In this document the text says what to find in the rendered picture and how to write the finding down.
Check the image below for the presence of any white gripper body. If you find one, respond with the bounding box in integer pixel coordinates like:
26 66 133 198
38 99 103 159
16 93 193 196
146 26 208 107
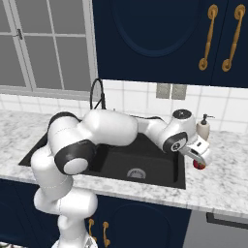
179 143 213 168

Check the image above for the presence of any red green mango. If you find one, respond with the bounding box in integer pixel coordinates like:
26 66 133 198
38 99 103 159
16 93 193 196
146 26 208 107
192 158 207 171

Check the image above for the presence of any black kitchen sink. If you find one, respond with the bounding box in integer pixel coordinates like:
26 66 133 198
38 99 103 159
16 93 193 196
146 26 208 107
17 113 187 190

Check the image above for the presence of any black arched faucet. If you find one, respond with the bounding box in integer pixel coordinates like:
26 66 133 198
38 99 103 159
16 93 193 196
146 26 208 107
89 77 108 111

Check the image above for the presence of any beige soap dispenser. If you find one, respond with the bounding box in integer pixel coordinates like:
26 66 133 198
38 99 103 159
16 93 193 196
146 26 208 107
196 113 216 141

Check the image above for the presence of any grey dishwasher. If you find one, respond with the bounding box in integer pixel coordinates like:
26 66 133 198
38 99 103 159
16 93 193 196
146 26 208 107
181 208 248 248

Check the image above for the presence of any navy base cupboard door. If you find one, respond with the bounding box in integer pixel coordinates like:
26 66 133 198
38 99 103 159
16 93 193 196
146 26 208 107
95 194 193 248
0 178 98 248

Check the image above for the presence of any grey framed window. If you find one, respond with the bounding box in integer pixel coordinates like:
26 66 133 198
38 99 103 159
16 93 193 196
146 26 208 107
0 0 99 99

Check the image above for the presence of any grey window latch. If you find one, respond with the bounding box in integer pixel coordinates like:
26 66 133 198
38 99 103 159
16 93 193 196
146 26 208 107
13 28 24 41

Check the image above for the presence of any grey wall socket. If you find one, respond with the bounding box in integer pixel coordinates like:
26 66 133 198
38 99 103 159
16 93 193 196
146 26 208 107
170 83 188 101
155 82 171 100

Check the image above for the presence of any black dishwasher handle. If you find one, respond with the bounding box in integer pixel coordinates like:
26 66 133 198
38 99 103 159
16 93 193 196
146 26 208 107
205 211 248 231

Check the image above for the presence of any gold wall cupboard handle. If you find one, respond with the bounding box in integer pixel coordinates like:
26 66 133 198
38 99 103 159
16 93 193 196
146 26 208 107
221 4 247 73
198 4 219 72

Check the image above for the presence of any gold base cupboard handle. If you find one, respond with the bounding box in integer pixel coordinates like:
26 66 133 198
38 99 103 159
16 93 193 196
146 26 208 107
102 221 111 248
87 218 98 244

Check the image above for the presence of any narrow navy wall cupboard door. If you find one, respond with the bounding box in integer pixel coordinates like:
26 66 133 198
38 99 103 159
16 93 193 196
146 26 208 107
210 0 248 89

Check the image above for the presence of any wide navy wall cupboard door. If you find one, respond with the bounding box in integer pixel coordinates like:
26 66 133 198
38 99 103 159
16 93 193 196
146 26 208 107
91 0 230 86

